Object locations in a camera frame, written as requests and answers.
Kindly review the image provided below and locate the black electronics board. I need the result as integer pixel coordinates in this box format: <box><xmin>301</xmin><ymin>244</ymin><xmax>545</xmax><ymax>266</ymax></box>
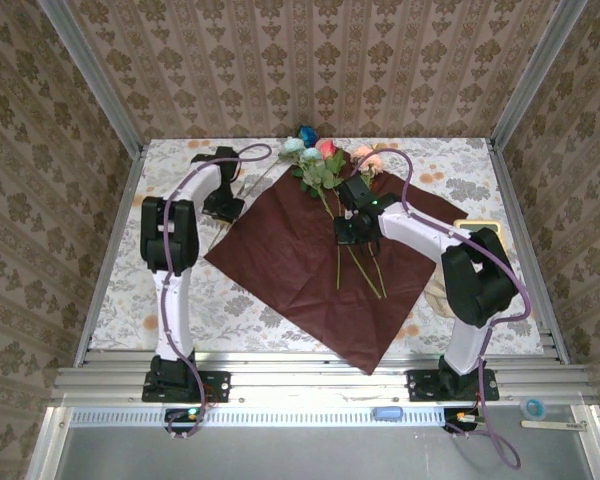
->
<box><xmin>443</xmin><ymin>407</ymin><xmax>484</xmax><ymax>435</ymax></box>
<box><xmin>164</xmin><ymin>407</ymin><xmax>206</xmax><ymax>435</ymax></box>

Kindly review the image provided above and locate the wooden stick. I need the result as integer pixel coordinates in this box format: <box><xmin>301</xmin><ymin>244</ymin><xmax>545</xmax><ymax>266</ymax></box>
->
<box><xmin>520</xmin><ymin>420</ymin><xmax>589</xmax><ymax>430</ymax></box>

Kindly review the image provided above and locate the grey metal shelf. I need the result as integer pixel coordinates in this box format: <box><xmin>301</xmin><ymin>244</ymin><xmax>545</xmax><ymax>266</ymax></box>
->
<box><xmin>27</xmin><ymin>405</ymin><xmax>600</xmax><ymax>480</ymax></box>

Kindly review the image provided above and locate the aluminium frame post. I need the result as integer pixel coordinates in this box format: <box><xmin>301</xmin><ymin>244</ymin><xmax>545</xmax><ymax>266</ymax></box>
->
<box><xmin>37</xmin><ymin>0</ymin><xmax>145</xmax><ymax>157</ymax></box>
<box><xmin>490</xmin><ymin>0</ymin><xmax>590</xmax><ymax>149</ymax></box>

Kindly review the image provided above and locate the white floral tablecloth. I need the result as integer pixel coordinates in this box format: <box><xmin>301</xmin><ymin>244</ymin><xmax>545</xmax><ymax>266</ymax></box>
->
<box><xmin>88</xmin><ymin>137</ymin><xmax>547</xmax><ymax>357</ymax></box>

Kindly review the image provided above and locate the yellow calculator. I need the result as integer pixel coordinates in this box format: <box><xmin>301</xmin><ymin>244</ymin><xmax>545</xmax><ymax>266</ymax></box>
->
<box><xmin>452</xmin><ymin>218</ymin><xmax>506</xmax><ymax>251</ymax></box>

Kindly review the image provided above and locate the aluminium front rail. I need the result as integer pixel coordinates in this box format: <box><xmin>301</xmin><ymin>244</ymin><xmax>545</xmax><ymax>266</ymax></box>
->
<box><xmin>49</xmin><ymin>349</ymin><xmax>600</xmax><ymax>407</ymax></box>

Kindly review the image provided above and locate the artificial peach rose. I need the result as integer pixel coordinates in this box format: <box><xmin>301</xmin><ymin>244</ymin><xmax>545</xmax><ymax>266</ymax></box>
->
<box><xmin>335</xmin><ymin>144</ymin><xmax>385</xmax><ymax>290</ymax></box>

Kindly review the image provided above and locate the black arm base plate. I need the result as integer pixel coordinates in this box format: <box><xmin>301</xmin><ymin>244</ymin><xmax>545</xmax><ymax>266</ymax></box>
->
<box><xmin>405</xmin><ymin>368</ymin><xmax>500</xmax><ymax>403</ymax></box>
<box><xmin>141</xmin><ymin>370</ymin><xmax>231</xmax><ymax>404</ymax></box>

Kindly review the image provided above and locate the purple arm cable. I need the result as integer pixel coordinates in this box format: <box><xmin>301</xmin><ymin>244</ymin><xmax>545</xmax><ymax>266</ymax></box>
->
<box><xmin>350</xmin><ymin>146</ymin><xmax>534</xmax><ymax>471</ymax></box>
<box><xmin>162</xmin><ymin>143</ymin><xmax>274</xmax><ymax>444</ymax></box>

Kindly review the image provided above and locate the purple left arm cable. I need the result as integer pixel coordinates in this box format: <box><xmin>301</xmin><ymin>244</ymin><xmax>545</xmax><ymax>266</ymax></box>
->
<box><xmin>162</xmin><ymin>143</ymin><xmax>274</xmax><ymax>444</ymax></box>

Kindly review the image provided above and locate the aluminium side rail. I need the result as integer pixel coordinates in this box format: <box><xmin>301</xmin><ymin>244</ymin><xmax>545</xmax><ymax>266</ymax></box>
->
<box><xmin>73</xmin><ymin>142</ymin><xmax>147</xmax><ymax>366</ymax></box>
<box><xmin>487</xmin><ymin>138</ymin><xmax>571</xmax><ymax>366</ymax></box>

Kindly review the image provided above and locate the dark red wrapping cloth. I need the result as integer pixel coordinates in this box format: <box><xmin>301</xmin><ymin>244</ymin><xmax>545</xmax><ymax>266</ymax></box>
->
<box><xmin>203</xmin><ymin>171</ymin><xmax>470</xmax><ymax>376</ymax></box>

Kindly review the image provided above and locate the white slotted cable duct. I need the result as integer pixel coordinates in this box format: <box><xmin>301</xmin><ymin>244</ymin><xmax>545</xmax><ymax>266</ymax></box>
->
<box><xmin>69</xmin><ymin>406</ymin><xmax>447</xmax><ymax>427</ymax></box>

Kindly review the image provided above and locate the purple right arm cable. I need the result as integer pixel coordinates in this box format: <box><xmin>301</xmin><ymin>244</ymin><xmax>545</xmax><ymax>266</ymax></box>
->
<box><xmin>350</xmin><ymin>146</ymin><xmax>534</xmax><ymax>471</ymax></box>

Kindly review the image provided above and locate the blue tape roll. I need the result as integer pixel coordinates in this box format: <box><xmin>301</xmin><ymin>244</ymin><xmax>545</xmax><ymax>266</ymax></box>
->
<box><xmin>519</xmin><ymin>397</ymin><xmax>548</xmax><ymax>420</ymax></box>

